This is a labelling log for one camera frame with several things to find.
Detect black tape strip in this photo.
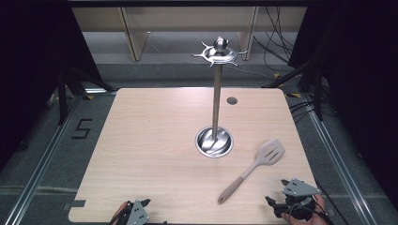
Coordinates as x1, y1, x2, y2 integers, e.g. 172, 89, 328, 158
63, 199, 86, 211

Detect bundle of black hanging cables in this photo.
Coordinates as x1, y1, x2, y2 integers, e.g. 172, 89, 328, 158
253, 7, 297, 65

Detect metal utensil stand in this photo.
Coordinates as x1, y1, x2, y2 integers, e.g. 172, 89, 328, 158
191, 36, 248, 158

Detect aluminium floor rail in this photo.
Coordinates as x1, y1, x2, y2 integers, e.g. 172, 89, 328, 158
3, 88, 118, 225
299, 93, 378, 225

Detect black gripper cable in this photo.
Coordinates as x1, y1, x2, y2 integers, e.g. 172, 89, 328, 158
314, 179, 346, 225

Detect person's right hand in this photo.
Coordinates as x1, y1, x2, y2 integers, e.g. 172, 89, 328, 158
280, 193, 327, 225

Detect grey slotted spatula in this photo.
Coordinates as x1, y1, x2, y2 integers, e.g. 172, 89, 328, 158
217, 138, 286, 205

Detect beige wooden shelf unit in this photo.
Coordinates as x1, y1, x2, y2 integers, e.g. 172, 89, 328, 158
71, 7, 308, 62

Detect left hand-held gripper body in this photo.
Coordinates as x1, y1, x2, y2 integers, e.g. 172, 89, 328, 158
123, 200, 151, 225

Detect black floor cables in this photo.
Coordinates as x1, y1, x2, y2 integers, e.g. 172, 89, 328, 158
288, 98, 317, 124

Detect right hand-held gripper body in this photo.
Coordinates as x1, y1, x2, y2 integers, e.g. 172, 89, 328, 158
273, 178, 322, 220

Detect black metal stand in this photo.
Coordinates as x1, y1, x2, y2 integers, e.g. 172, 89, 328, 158
262, 58, 325, 122
55, 66, 117, 127

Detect person's left hand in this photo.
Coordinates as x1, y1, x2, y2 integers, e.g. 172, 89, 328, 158
110, 201, 130, 225

